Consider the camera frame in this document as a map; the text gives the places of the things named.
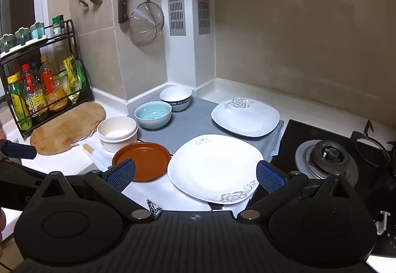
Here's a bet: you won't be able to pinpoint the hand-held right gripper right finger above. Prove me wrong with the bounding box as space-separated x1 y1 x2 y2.
237 160 356 224

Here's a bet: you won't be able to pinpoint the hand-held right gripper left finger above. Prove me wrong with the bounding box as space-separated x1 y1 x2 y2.
37 158 155 222

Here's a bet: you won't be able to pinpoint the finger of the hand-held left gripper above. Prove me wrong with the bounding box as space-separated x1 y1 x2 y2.
0 138 37 160

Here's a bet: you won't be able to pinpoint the white round plate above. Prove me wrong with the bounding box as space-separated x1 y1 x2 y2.
159 85 193 112

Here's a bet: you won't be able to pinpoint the brown round plate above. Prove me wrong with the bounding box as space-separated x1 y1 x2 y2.
112 142 172 182

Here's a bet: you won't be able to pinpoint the chopsticks in paper sleeve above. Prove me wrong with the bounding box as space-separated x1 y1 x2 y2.
82 143 109 172

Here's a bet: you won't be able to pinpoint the wooden cutting board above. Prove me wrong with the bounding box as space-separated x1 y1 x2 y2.
30 102 106 156

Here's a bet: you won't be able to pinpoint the green bottle with yellow cap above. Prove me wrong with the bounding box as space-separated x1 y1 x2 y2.
7 73 33 130

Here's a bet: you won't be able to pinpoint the black glass gas stove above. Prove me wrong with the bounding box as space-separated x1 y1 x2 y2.
271 119 396 259

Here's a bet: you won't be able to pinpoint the white spoon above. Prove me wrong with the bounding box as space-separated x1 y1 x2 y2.
71 131 94 147

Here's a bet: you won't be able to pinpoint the blue patterned white cloth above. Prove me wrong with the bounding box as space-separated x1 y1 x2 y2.
124 180 252 220

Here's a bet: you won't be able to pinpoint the large white floral square plate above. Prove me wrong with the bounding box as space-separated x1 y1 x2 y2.
167 134 264 204

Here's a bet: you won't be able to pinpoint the sauce bottle with red cap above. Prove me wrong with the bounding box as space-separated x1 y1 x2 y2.
21 63 49 122

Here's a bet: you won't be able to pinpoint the metal stove burner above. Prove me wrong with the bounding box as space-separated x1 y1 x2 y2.
295 138 360 181

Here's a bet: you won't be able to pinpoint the small white floral square plate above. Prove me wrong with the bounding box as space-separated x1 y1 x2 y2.
211 98 280 138

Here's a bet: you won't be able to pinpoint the light blue bowl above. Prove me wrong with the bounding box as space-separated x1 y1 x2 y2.
134 101 173 130

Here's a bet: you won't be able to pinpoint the grey mat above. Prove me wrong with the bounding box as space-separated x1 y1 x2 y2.
127 84 284 165

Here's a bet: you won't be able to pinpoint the yellow green snack packets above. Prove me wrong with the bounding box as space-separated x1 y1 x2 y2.
63 55 90 104

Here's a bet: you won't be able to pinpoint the white seasoning jar tray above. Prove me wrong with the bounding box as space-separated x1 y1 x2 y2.
0 34 49 59

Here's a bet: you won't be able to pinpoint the green lidded seasoning jar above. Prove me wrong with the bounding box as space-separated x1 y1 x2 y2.
15 27 30 45
30 22 46 40
0 35 15 52

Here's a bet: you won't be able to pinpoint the black iron pan support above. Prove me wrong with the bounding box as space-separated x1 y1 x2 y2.
349 120 396 178

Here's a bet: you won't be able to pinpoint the white stove knob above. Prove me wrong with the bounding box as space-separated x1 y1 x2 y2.
374 219 388 235

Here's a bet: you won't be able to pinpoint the spice bottle with green cap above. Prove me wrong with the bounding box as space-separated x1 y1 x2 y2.
52 15 65 37

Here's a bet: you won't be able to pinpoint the black wire spice rack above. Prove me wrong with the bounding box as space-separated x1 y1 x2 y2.
0 19 92 141

